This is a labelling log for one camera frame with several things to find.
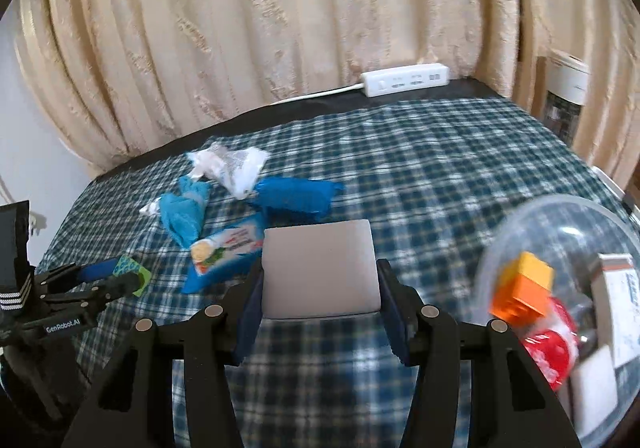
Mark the white power strip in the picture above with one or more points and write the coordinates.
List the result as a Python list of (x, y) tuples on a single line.
[(405, 78)]

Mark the orange toy block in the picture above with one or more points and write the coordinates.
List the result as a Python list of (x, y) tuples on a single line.
[(525, 288)]

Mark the green patterned packet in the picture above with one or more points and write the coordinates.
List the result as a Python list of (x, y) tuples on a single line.
[(135, 270)]

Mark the clear plastic bowl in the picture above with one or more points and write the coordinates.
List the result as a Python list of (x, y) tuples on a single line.
[(550, 228)]

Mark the dark blue plastic bag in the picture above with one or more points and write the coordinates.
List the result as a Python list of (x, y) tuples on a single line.
[(295, 195)]

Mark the blue printed snack packet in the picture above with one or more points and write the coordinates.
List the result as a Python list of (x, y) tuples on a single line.
[(225, 248)]

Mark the white printed plastic bag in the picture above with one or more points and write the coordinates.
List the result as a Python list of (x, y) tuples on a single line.
[(245, 170)]

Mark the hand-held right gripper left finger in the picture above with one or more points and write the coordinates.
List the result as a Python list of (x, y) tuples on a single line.
[(250, 313)]

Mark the white medicine box orange stripe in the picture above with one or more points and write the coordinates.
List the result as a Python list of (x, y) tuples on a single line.
[(622, 308)]

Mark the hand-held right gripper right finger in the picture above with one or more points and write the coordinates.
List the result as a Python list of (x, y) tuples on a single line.
[(392, 313)]

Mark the light blue plastic bag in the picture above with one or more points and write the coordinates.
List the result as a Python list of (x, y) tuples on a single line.
[(182, 215)]

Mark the beige embossed curtain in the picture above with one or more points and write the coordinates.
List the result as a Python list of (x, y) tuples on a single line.
[(250, 18)]

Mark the red snack packet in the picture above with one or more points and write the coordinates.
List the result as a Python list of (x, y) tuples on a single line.
[(547, 353)]

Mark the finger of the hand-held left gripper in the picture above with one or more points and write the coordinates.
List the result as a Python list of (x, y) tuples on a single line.
[(110, 290), (97, 270)]

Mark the white wall plug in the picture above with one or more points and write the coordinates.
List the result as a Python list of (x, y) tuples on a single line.
[(39, 224)]

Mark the white sponge block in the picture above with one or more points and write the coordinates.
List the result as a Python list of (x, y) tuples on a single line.
[(320, 268), (595, 388)]

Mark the blue plaid tablecloth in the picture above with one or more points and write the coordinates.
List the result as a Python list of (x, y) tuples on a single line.
[(425, 168)]

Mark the white tower fan heater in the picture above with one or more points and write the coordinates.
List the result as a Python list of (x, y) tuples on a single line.
[(565, 78)]

